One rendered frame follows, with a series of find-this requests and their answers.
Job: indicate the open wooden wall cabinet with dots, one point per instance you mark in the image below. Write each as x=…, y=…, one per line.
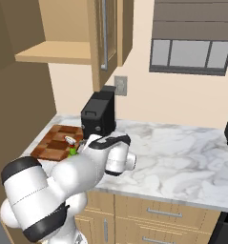
x=58, y=52

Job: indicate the tall brown cabinet panel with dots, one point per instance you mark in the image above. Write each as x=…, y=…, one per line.
x=20, y=95

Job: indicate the black coffee machine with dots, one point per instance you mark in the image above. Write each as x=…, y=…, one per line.
x=98, y=114

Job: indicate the wooden base cabinet door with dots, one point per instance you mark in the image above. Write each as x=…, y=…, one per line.
x=98, y=222

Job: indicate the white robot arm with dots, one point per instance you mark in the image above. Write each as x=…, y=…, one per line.
x=39, y=190

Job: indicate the green spray bottle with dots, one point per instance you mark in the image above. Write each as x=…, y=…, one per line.
x=72, y=150

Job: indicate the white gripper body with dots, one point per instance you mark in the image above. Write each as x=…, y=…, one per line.
x=87, y=141

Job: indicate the grey wall outlet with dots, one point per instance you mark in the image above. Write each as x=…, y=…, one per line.
x=120, y=85

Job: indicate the open wooden cabinet door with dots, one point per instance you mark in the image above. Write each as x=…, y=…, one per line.
x=96, y=38

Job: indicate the black appliance under worktop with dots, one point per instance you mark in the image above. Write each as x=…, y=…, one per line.
x=225, y=230

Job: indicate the wooden drawer front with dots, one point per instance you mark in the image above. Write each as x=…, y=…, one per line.
x=128, y=233
x=195, y=214

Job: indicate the window with grey blind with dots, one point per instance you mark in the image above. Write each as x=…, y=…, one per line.
x=191, y=35

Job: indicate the brown wooden cutting board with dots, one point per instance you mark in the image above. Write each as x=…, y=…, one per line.
x=51, y=144

